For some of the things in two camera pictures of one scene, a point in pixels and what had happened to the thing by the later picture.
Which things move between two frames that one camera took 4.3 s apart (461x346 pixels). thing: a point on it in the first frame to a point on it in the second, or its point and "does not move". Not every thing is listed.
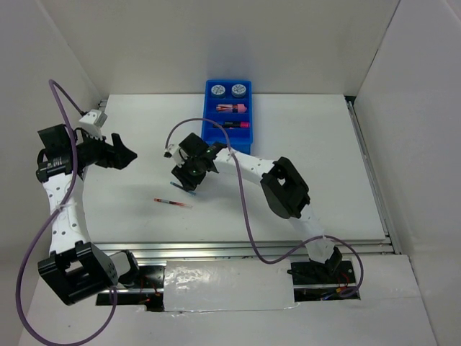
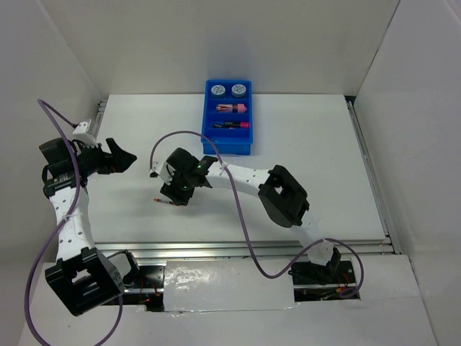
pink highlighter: [240, 124] does not move
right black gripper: [181, 173] to [180, 199]
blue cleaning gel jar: [238, 90] does not move
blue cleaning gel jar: [218, 91] does not move
